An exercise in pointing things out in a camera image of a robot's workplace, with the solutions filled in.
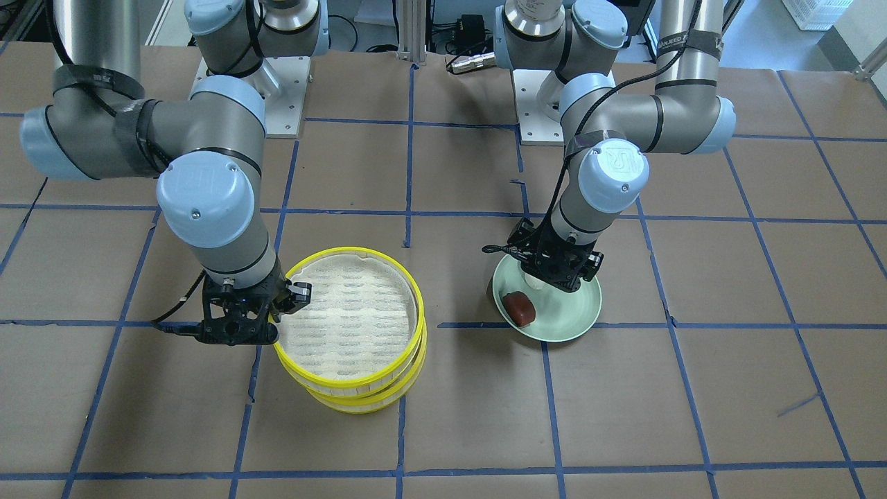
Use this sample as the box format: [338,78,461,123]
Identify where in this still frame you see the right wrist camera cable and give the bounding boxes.
[149,270,209,337]

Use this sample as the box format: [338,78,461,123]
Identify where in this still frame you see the silver cylinder connector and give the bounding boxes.
[446,53,497,75]

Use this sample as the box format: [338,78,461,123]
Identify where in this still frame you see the aluminium frame post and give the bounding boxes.
[395,0,431,67]

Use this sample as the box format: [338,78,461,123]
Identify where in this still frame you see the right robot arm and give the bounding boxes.
[19,1,328,345]

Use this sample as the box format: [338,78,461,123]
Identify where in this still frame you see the brown bun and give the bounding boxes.
[501,291,536,328]

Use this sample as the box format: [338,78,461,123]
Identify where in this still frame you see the black power adapter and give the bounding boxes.
[453,14,487,50]

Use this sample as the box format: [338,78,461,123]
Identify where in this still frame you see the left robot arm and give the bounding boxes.
[493,1,736,292]

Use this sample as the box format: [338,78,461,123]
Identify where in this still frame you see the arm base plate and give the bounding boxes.
[511,68,621,146]
[180,56,311,148]

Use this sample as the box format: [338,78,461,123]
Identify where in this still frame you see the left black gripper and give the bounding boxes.
[509,218,602,292]

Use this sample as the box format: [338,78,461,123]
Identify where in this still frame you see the yellow steamer layer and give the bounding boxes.
[288,322,428,414]
[274,247,425,396]

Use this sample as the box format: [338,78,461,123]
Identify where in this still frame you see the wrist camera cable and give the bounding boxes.
[483,55,666,261]
[149,270,209,337]

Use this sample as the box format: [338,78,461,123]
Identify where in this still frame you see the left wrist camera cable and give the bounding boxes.
[483,55,666,261]

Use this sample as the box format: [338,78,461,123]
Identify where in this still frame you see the light green plate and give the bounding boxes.
[491,256,602,343]

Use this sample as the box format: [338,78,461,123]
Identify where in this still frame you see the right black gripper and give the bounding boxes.
[197,276,313,345]

